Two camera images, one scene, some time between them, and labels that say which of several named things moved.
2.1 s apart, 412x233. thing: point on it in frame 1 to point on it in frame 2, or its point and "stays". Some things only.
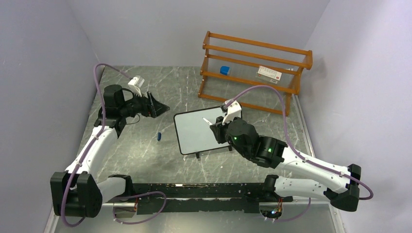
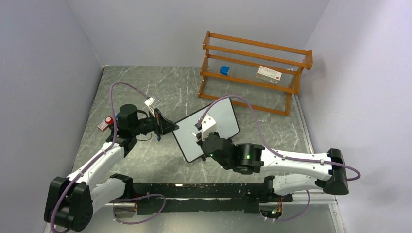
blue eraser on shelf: (224, 70) stays
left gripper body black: (135, 106) to (145, 124)
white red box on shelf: (268, 74) stays
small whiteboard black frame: (194, 134) stays
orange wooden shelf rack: (253, 74) stays
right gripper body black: (221, 129) to (200, 141)
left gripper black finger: (156, 108) to (163, 125)
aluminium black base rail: (140, 198) stays
